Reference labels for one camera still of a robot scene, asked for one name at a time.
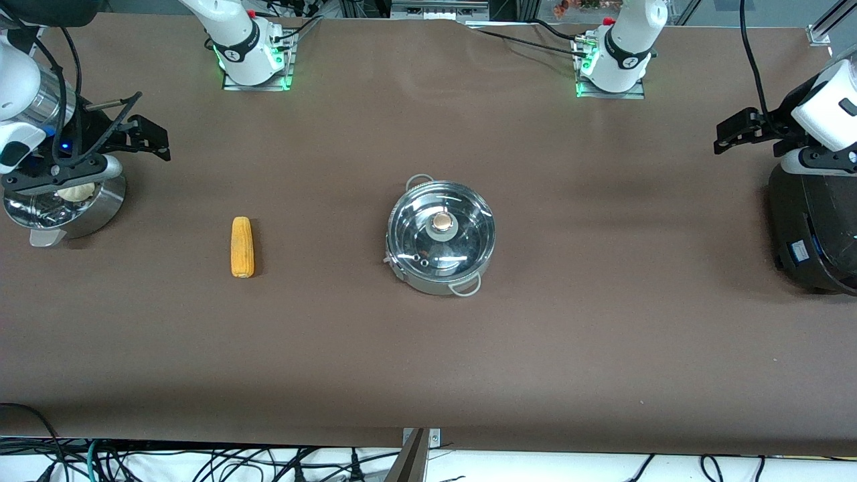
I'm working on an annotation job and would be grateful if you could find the yellow corn cob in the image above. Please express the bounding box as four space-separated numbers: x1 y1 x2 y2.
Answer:
230 216 256 279

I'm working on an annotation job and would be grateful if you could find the glass pot lid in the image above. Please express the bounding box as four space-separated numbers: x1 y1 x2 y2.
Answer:
388 181 496 278

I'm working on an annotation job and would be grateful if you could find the stainless steel steamer pot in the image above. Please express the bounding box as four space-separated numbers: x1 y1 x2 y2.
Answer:
3 157 127 248

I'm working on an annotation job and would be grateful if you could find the white steamed bun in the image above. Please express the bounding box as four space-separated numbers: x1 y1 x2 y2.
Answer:
56 182 98 204

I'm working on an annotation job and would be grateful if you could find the black rice cooker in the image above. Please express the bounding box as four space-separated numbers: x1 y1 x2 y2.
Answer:
766 157 857 297

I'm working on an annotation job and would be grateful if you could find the grey power strip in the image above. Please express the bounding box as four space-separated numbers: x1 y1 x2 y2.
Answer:
390 0 491 22

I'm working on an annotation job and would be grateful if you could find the brown table cover sheet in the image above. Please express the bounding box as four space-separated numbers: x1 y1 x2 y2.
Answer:
0 10 857 457

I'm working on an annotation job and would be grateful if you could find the aluminium frame profile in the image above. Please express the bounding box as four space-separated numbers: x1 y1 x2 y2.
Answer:
806 0 857 48

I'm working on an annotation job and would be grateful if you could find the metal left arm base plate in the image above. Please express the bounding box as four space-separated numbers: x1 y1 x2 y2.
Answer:
573 32 647 100

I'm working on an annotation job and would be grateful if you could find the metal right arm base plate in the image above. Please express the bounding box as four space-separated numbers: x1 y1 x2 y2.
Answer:
222 25 297 92

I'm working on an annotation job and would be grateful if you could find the black base cable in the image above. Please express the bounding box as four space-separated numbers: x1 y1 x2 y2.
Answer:
271 15 324 53

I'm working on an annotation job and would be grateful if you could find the black table cable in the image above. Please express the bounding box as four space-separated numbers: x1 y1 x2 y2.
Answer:
469 27 590 60
526 18 590 44

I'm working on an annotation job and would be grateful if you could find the black looped floor cable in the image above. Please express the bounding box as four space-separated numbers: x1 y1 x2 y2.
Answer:
0 402 69 482

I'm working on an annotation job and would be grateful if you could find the metal table edge bracket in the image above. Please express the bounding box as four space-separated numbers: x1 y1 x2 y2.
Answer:
384 427 443 482

